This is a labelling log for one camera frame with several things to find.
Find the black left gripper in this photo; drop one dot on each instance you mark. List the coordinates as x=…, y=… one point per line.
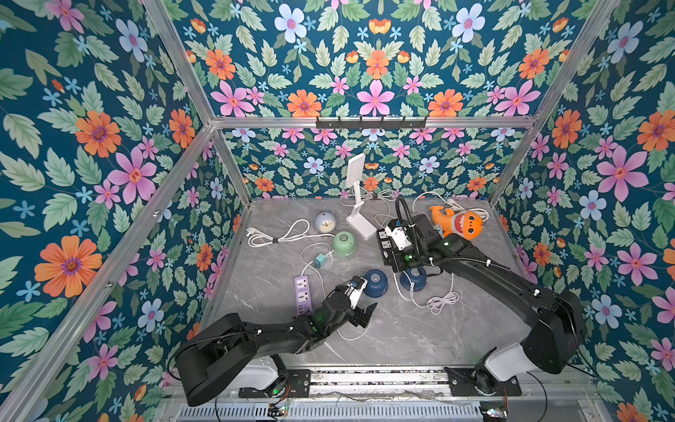
x=356, y=319

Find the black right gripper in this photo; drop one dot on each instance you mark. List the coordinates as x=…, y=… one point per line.
x=393, y=252

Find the dark blue meat grinder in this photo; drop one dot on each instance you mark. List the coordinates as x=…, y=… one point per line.
x=377, y=283
x=414, y=279

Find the dark blue meat grinder front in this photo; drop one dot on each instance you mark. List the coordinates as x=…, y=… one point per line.
x=414, y=279

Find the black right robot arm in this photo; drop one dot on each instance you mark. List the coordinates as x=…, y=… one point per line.
x=444, y=240

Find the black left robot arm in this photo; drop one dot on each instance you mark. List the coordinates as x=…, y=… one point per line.
x=210, y=362

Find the black power strip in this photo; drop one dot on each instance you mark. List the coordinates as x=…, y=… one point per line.
x=386, y=247

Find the purple power strip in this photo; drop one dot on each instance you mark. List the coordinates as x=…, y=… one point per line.
x=303, y=300

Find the light teal charger adapter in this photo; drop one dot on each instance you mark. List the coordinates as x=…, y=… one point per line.
x=320, y=260

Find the white folding desk lamp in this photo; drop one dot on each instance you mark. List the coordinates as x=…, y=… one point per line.
x=357, y=222

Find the orange shark plush toy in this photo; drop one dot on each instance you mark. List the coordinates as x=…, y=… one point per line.
x=466, y=224

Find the round blue alarm clock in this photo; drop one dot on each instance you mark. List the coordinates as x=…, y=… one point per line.
x=325, y=222

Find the green cordless meat grinder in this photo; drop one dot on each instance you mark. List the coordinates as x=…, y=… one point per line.
x=344, y=244

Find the black wall hook rail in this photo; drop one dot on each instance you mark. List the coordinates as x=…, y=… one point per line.
x=358, y=123

